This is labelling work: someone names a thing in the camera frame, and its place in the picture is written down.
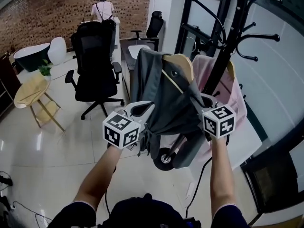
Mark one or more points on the potted green plant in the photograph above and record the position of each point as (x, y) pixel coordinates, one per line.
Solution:
(45, 69)

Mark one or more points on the dark shelf cart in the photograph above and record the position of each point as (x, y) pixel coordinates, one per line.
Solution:
(7, 87)

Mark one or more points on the pink robe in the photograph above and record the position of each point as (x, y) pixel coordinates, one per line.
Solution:
(234, 96)

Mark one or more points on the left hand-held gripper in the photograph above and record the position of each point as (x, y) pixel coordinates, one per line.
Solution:
(118, 129)

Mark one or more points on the person's right forearm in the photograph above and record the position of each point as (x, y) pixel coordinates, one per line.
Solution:
(222, 174)

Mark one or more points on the person's left forearm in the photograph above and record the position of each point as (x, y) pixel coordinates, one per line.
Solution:
(99, 174)

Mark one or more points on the white bathtub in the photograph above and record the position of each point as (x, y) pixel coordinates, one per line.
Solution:
(249, 141)

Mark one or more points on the person's navy shirt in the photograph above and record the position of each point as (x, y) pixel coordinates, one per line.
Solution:
(142, 214)

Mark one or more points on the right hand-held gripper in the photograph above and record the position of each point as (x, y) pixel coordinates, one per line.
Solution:
(218, 122)

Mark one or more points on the grey robe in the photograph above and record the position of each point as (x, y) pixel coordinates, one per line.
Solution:
(161, 108)

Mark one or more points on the black coat rack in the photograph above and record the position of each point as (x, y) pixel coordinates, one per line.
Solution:
(223, 56)

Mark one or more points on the wooden clothes hanger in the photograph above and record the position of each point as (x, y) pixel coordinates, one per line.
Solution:
(181, 62)
(231, 68)

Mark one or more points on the black office chair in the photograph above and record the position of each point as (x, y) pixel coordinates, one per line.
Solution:
(95, 68)
(154, 26)

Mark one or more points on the yellow round side table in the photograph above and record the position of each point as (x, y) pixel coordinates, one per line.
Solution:
(31, 91)

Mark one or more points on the green bathtub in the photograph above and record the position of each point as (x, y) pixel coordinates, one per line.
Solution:
(31, 58)

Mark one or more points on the black glass door frame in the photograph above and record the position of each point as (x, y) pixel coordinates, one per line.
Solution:
(280, 151)

